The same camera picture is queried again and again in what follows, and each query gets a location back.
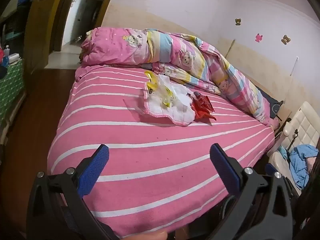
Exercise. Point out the large red plastic wrapper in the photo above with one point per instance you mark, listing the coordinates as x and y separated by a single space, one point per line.
202 108

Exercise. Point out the white box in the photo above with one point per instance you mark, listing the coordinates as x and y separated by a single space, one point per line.
14 58

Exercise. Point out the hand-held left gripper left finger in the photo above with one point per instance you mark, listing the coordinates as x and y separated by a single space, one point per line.
96 166

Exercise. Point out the pink bear wall sticker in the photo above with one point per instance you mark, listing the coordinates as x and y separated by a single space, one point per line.
258 37

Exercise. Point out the cartoon print quilt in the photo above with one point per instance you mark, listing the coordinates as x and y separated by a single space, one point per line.
185 52

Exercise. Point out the wooden door frame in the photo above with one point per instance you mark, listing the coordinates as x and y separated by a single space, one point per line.
106 7

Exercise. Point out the green patterned cabinet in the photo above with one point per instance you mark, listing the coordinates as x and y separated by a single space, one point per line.
11 82

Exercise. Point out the pink striped bed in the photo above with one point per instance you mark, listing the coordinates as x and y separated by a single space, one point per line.
150 152

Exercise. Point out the yellow plastic wrapper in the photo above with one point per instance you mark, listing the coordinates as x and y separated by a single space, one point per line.
167 101
150 80

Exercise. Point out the white crumpled tissue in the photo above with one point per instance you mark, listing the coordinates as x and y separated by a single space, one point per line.
181 97

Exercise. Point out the blue clothes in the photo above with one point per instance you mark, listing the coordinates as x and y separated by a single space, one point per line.
301 162

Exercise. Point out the white bottle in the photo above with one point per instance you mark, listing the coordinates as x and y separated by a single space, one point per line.
7 50

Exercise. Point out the white cloth with pink trim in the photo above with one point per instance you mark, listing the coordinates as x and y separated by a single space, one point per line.
162 110

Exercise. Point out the dark blue pillow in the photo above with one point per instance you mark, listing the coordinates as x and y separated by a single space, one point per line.
270 101

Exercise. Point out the clear plastic bag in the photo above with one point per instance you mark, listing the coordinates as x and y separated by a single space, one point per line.
165 82

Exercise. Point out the wooden door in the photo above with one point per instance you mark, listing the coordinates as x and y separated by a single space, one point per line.
37 30

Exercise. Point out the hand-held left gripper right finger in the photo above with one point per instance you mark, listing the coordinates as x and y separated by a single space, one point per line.
225 170

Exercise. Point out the white padded chair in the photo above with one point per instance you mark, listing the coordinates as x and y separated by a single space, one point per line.
303 121

